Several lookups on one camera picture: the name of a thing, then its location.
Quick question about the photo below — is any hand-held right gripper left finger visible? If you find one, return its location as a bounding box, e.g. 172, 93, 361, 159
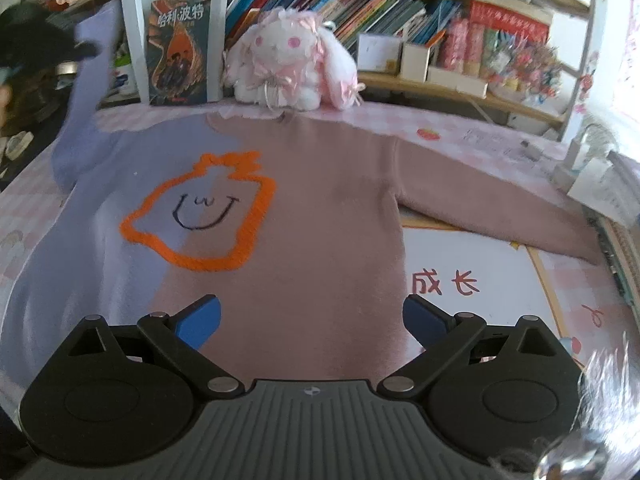
65, 295, 246, 400

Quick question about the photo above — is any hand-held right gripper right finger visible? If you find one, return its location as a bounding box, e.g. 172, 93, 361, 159
378, 295, 557, 400

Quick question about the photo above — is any purple and pink sweater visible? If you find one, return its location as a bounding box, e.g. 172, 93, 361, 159
0, 0, 605, 411

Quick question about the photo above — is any white printed desk mat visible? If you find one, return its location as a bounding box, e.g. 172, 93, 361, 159
397, 217, 640, 376

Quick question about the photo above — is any dark illustrated standing book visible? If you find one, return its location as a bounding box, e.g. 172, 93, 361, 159
147, 0, 227, 107

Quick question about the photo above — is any white paper stack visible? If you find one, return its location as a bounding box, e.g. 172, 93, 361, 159
566, 152, 640, 228

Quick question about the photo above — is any flat white box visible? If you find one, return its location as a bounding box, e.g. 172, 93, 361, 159
426, 66, 489, 99

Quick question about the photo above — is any small white desk fan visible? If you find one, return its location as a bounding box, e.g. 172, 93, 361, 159
570, 119, 623, 173

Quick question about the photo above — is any white and pink plush bunny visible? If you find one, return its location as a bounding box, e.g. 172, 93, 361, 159
222, 8, 364, 112

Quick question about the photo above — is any small white box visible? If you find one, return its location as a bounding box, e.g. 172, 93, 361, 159
402, 42, 432, 82

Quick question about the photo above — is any white square box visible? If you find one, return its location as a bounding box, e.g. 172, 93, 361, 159
357, 32, 404, 74

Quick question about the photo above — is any colourful wrapped bundle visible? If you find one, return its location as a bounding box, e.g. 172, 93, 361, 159
484, 30, 568, 107

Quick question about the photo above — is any pink patterned packet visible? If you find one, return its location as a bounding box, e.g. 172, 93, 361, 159
438, 16, 472, 69

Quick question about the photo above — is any red box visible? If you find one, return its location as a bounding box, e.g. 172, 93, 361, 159
467, 0, 552, 47

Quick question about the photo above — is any row of colourful books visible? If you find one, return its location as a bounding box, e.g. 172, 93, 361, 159
224, 0, 462, 47

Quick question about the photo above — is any white bookshelf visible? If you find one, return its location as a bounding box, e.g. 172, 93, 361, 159
117, 0, 601, 142

